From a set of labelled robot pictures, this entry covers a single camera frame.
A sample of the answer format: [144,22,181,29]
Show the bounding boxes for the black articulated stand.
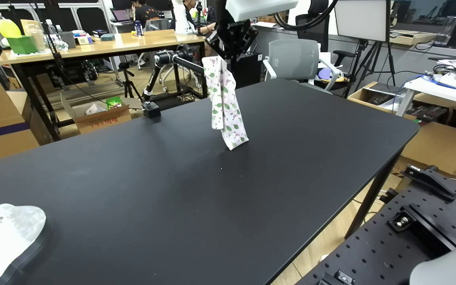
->
[141,49,209,121]

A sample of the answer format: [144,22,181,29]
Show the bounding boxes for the black office chair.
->
[295,13,331,54]

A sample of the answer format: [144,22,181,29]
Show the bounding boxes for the open wooden tray box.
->
[346,81,415,116]

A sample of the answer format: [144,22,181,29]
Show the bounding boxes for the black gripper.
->
[206,11,260,67]

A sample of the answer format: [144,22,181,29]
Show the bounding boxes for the small black tripod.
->
[118,60,143,103]

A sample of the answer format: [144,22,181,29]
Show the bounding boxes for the yellow round object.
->
[0,18,24,40]

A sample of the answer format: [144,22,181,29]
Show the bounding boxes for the black perforated breadboard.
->
[296,165,456,285]

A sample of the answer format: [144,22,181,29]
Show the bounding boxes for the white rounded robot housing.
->
[407,236,456,285]

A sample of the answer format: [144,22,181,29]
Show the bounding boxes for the gray office chair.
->
[262,38,342,92]

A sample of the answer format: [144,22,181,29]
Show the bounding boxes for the green box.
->
[7,35,40,57]

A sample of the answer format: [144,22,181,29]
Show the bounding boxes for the white side table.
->
[403,72,456,114]

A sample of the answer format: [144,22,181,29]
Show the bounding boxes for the flat brown cardboard box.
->
[399,121,456,178]

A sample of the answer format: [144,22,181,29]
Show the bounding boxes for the long wooden table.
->
[0,29,216,144]

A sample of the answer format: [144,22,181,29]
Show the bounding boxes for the whiteboard on tripod easel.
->
[334,0,399,89]

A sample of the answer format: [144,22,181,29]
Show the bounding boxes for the open cardboard box with items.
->
[59,95,135,136]

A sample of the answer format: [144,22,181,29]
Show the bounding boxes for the white cloth with green print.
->
[201,54,251,152]

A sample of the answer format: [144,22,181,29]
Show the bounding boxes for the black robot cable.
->
[274,0,342,32]

